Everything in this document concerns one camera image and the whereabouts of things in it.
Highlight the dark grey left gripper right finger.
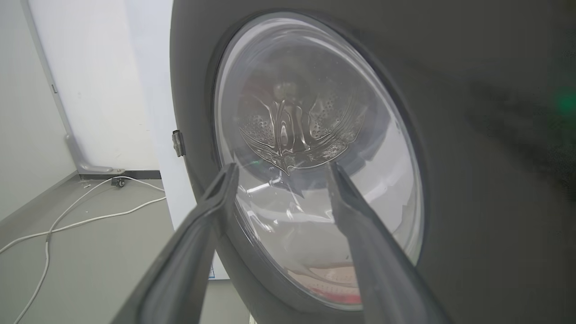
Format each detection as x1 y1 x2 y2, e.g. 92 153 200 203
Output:
327 161 453 324

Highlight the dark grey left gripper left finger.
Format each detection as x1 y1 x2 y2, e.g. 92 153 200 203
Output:
110 163 239 324

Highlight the dark grey washing machine door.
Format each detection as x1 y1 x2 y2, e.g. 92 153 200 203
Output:
170 0 576 324

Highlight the white washing machine body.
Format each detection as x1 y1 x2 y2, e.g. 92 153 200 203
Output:
125 0 231 280

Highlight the white cable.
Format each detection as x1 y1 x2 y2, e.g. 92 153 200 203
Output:
13 176 165 324
0 196 167 254

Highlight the grey metal frame leg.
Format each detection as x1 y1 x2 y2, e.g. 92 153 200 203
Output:
20 0 126 176

